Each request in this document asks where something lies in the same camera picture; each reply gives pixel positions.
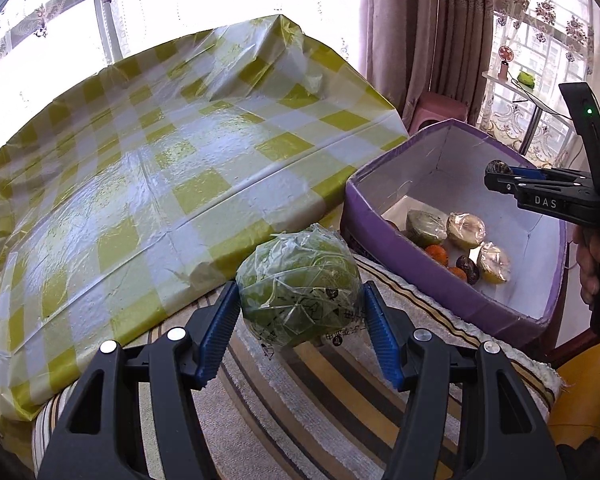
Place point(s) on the sheer lace window curtain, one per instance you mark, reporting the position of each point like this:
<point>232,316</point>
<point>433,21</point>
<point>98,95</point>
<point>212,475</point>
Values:
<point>55,20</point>

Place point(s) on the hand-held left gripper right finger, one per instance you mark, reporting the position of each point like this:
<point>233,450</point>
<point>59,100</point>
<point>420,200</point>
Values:
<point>382,335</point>

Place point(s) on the striped woven blanket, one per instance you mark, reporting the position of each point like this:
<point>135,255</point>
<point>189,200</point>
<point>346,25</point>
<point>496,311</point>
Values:
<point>305,410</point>

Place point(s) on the dark purple passion fruit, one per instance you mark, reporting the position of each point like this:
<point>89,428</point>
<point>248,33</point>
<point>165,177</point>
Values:
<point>497,166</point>
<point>467,266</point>

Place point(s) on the yellow cushion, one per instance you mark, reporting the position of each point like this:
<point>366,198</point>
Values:
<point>587,390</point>

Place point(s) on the white side table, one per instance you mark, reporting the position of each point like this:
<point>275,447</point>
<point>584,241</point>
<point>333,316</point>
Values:
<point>510,87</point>

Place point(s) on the small pink desk fan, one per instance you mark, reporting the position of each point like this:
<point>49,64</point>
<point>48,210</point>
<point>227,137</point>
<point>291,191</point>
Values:
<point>505,55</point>

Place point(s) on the pink patterned drape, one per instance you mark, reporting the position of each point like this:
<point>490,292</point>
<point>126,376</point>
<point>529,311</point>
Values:
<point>420,25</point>

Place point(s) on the pink plastic stool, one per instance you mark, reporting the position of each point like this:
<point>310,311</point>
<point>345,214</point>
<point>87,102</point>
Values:
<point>437,107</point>

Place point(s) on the large green fruit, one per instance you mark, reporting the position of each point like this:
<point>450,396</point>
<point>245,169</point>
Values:
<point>300,287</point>

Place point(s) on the orange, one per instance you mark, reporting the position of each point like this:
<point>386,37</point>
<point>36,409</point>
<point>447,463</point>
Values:
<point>457,273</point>
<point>436,254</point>

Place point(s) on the yellow-green fruit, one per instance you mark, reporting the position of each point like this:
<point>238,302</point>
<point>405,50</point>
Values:
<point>465,230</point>

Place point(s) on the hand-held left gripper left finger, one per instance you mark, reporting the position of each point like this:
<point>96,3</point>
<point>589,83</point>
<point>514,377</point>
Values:
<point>215,340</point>

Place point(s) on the sheer floral side curtain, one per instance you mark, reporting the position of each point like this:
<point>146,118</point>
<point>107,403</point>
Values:
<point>545,10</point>

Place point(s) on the purple cardboard box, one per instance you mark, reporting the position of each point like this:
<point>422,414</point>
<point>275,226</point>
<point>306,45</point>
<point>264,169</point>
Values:
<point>445,305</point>

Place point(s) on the small green fruit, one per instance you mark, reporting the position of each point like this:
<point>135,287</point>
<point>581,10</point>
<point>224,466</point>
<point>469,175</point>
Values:
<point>425,225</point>

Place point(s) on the small green object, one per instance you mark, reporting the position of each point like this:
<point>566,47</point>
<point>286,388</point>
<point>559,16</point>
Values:
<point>525,78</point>

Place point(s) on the pale yellow fruit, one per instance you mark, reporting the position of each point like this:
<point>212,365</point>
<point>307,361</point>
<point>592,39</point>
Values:
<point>495,262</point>

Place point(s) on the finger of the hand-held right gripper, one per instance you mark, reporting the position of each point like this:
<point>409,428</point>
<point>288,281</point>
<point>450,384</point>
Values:
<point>527,172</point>
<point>500,182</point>

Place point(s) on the person's right hand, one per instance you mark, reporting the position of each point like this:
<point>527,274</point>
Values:
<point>592,270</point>

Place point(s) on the yellow checked plastic tablecloth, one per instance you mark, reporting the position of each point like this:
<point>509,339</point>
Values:
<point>155,170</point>

